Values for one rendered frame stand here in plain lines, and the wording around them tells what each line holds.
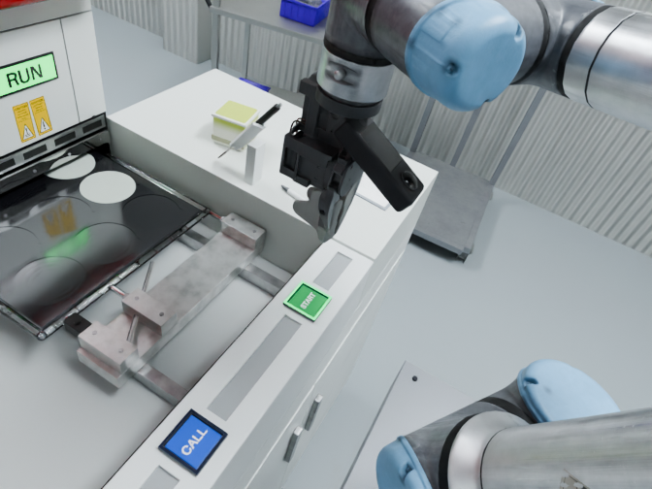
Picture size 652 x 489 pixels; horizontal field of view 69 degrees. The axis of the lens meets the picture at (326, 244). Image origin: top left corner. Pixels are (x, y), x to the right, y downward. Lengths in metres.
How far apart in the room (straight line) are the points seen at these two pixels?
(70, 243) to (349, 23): 0.62
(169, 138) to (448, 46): 0.75
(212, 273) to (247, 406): 0.31
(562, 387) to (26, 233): 0.83
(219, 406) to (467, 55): 0.48
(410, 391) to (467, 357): 1.31
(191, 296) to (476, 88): 0.59
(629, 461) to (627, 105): 0.25
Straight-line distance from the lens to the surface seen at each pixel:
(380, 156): 0.51
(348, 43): 0.46
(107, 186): 1.01
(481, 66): 0.37
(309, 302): 0.73
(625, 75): 0.42
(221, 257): 0.89
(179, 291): 0.84
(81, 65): 1.02
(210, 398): 0.64
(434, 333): 2.06
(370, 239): 0.86
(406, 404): 0.74
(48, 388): 0.84
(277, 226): 0.90
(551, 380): 0.55
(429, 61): 0.37
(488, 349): 2.13
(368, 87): 0.48
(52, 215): 0.97
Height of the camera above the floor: 1.53
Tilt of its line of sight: 43 degrees down
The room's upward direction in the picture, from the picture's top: 15 degrees clockwise
